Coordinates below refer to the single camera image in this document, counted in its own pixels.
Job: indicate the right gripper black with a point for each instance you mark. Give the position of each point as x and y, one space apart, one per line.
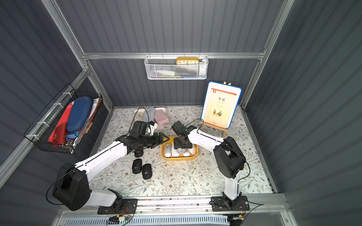
182 140

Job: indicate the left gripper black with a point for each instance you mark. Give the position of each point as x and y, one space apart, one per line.
151 141

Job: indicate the silver mouse row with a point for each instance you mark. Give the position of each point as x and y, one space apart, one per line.
167 150

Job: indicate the yellow plastic storage box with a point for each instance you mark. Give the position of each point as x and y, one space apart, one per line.
180 158

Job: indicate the black mouse with logo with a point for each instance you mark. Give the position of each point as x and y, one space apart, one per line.
147 171

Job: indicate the grey white mouse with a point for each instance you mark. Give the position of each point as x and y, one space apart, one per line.
181 151

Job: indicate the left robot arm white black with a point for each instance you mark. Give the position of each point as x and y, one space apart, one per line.
72 187

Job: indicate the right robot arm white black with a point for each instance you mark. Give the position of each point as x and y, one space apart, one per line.
229 158

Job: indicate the black mouse upper left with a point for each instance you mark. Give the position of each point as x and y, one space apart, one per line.
138 153

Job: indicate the black mouse lower left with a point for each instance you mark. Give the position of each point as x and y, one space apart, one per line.
137 166

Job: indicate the pink box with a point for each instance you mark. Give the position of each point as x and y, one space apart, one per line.
160 117

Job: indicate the white tape roll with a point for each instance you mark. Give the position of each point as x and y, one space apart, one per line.
138 115

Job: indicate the grey pencil case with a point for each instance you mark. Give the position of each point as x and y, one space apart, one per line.
149 114

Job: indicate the white tray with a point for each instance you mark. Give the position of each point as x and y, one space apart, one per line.
156 108

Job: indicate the blue pencil case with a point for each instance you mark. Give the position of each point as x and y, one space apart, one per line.
80 111

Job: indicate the red folder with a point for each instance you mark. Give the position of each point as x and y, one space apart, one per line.
57 137

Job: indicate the yellow clock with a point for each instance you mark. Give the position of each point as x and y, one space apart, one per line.
187 61

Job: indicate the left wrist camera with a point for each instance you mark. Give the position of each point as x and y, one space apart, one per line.
143 129

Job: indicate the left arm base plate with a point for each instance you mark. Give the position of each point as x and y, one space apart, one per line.
120 207

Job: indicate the black wire side basket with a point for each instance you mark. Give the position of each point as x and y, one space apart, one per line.
43 128

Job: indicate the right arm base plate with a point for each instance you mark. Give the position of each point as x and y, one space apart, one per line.
220 204

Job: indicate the white wire wall basket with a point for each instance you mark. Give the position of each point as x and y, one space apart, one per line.
165 68

